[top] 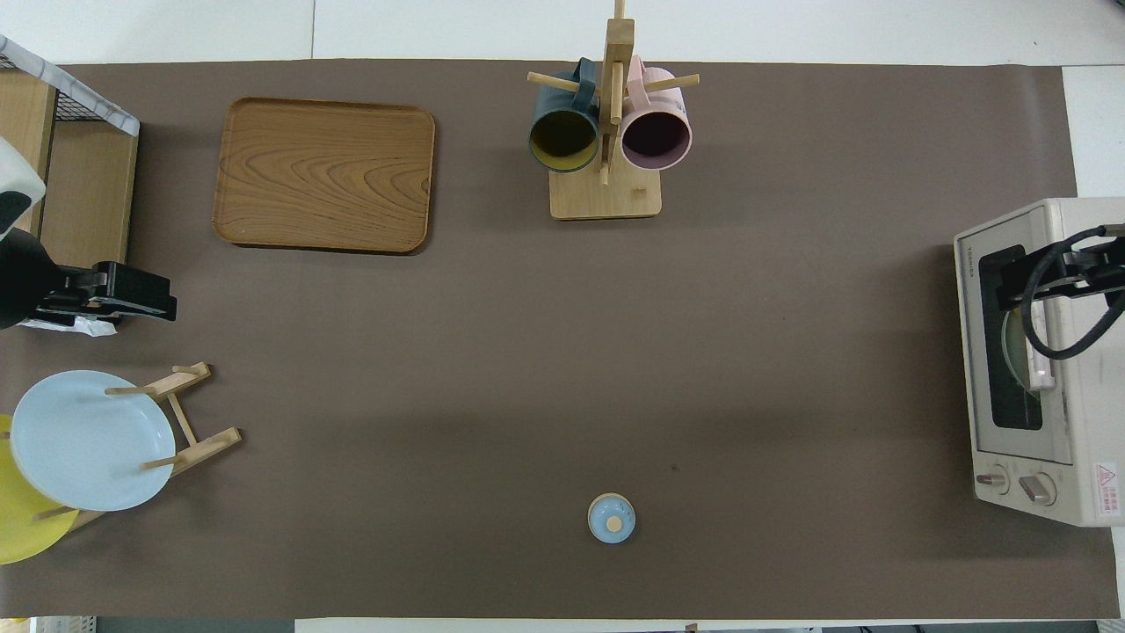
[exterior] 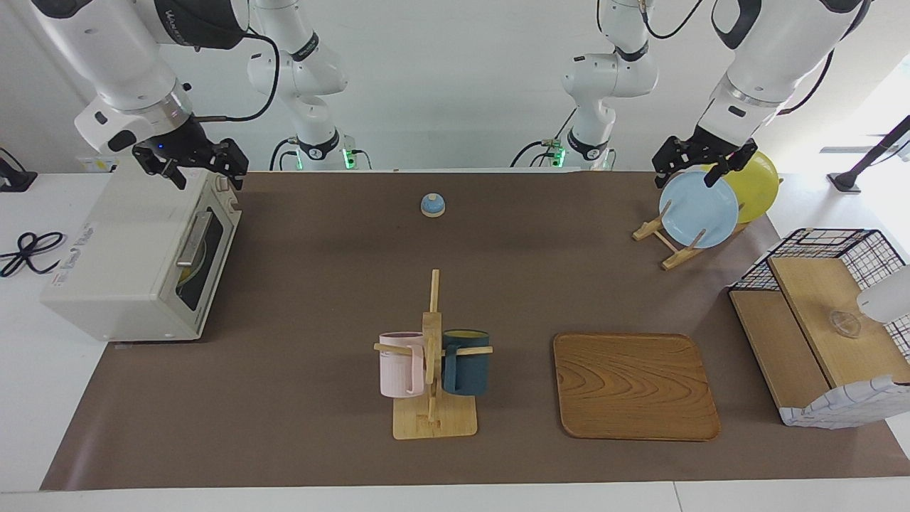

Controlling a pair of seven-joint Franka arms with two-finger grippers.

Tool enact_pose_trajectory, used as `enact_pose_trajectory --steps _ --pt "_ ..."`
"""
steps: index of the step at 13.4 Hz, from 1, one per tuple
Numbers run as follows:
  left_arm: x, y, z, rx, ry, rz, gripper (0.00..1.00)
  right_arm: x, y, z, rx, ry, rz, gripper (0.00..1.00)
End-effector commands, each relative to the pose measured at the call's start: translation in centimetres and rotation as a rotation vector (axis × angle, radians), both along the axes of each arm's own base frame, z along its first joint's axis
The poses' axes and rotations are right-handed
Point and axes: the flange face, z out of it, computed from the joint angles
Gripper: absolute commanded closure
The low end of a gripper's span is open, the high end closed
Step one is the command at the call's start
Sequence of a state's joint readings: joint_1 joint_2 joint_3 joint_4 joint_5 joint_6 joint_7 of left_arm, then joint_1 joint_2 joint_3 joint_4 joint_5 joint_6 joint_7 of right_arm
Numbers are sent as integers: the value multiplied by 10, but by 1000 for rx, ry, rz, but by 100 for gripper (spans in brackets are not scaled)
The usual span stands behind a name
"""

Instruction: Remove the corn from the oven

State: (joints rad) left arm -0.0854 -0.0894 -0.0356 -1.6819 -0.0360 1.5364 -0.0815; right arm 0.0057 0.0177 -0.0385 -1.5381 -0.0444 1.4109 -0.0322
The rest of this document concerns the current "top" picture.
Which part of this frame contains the pink mug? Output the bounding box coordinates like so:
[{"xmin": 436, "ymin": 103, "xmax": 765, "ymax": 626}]
[{"xmin": 620, "ymin": 55, "xmax": 693, "ymax": 172}]

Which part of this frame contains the light blue plate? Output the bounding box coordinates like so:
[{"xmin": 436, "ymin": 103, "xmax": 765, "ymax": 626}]
[{"xmin": 10, "ymin": 370, "xmax": 177, "ymax": 513}]

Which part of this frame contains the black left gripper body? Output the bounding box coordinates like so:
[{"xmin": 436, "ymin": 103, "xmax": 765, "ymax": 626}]
[{"xmin": 0, "ymin": 229, "xmax": 111, "ymax": 331}]

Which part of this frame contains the small blue lidded jar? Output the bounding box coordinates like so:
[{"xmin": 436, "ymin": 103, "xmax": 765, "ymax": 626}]
[{"xmin": 587, "ymin": 492, "xmax": 636, "ymax": 545}]

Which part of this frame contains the yellow plate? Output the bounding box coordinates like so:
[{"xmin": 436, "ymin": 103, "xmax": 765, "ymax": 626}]
[{"xmin": 0, "ymin": 413, "xmax": 80, "ymax": 565}]

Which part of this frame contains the white checked fabric strip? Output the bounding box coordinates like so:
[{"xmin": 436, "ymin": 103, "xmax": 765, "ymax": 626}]
[
  {"xmin": 18, "ymin": 316, "xmax": 118, "ymax": 337},
  {"xmin": 0, "ymin": 35, "xmax": 140, "ymax": 137}
]

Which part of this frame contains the black wire basket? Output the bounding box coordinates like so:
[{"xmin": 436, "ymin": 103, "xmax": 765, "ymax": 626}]
[{"xmin": 0, "ymin": 53, "xmax": 115, "ymax": 124}]

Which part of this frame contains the dark teal mug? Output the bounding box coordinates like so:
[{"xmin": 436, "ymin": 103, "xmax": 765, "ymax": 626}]
[{"xmin": 527, "ymin": 58, "xmax": 601, "ymax": 174}]

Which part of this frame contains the wooden serving tray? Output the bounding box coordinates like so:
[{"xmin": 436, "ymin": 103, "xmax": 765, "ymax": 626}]
[{"xmin": 212, "ymin": 97, "xmax": 437, "ymax": 256}]

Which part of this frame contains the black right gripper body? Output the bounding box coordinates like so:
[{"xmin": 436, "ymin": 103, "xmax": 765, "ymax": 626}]
[{"xmin": 1059, "ymin": 236, "xmax": 1125, "ymax": 296}]

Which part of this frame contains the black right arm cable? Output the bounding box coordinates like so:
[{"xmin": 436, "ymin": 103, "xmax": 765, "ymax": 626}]
[{"xmin": 1020, "ymin": 224, "xmax": 1125, "ymax": 361}]

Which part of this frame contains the white toaster oven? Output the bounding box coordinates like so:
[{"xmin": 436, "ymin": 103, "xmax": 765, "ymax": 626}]
[{"xmin": 954, "ymin": 197, "xmax": 1125, "ymax": 528}]

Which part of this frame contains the brown table mat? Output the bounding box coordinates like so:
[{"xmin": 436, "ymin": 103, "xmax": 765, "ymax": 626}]
[{"xmin": 0, "ymin": 59, "xmax": 1121, "ymax": 621}]

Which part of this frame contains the wooden step shelf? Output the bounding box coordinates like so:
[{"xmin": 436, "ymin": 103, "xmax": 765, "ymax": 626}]
[{"xmin": 0, "ymin": 69, "xmax": 140, "ymax": 319}]

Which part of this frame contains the wooden mug tree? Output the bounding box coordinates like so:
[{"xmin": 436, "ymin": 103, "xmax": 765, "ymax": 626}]
[{"xmin": 526, "ymin": 0, "xmax": 701, "ymax": 221}]

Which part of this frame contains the wooden plate rack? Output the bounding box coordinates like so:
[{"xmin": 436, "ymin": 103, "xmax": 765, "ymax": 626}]
[{"xmin": 35, "ymin": 360, "xmax": 243, "ymax": 533}]

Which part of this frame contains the light green plate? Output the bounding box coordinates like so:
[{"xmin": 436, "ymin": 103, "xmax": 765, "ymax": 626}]
[{"xmin": 1002, "ymin": 308, "xmax": 1042, "ymax": 397}]

